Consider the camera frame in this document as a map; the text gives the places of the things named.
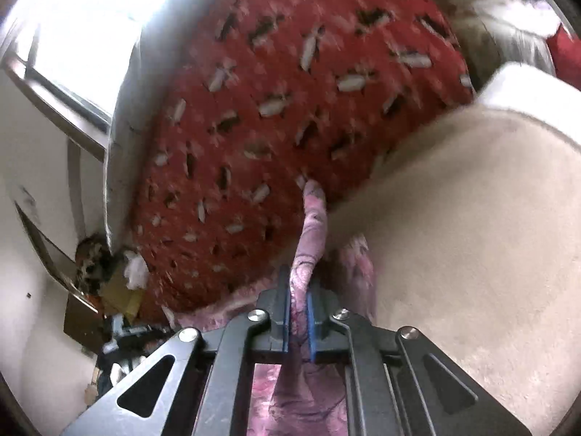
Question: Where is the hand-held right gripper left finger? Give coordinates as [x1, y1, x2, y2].
[59, 263, 291, 436]

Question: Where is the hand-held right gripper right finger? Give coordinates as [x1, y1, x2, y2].
[306, 288, 535, 436]

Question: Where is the purple floral fleece-lined garment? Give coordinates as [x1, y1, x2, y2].
[195, 61, 581, 436]

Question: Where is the crumpled white tissue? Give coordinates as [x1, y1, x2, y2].
[122, 250, 151, 290]

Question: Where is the cardboard box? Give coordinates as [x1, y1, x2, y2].
[101, 272, 145, 324]

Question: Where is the brown patterned cloth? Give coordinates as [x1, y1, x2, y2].
[74, 234, 115, 297]

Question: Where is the dark wooden furniture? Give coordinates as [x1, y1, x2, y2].
[62, 291, 106, 356]

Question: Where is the red patterned blanket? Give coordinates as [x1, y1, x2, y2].
[129, 0, 475, 323]

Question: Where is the white mattress edge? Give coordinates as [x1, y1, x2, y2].
[103, 23, 153, 253]

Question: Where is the white cloth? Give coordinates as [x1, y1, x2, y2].
[451, 0, 557, 80]

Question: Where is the window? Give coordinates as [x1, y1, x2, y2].
[0, 0, 153, 162]

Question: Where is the plain red cloth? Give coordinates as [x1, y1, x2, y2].
[546, 25, 578, 89]

